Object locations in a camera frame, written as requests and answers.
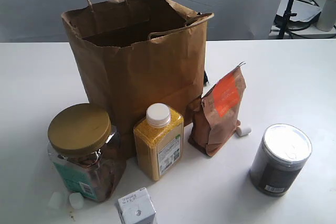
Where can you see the black cable background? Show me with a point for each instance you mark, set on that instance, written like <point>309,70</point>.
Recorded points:
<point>303,25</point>

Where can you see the small white cap front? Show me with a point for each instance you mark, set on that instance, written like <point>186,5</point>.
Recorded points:
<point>76,200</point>

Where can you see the small translucent cap left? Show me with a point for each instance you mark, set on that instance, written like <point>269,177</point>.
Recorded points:
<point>56,201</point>

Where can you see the small white cap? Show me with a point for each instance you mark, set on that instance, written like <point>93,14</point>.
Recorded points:
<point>243,130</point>
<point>76,200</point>

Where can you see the brown pouch orange label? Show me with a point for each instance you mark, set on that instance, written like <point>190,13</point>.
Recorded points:
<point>217,118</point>

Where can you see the white grey carton box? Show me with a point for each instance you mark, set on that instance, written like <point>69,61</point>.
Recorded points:
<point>137,207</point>

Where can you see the yellow grain plastic bottle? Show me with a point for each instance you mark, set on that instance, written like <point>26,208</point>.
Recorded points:
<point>159,140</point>

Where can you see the grey canister silver lid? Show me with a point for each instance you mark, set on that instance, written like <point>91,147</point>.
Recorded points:
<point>282,153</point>

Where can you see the brown paper shopping bag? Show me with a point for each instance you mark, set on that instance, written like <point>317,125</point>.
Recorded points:
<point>134,53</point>

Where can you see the white cylinder container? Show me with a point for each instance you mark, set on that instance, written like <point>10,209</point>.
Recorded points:
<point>327,17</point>

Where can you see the small white cap right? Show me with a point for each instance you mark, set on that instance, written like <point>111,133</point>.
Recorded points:
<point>243,130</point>

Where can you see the clear jar gold lid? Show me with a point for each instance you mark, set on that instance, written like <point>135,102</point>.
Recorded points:
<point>85,149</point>

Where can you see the dark blue snack packet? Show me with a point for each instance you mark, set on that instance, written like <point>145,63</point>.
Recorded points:
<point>205,79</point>

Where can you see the black tripod stand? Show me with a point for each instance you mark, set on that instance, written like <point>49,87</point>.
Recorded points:
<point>284,19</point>

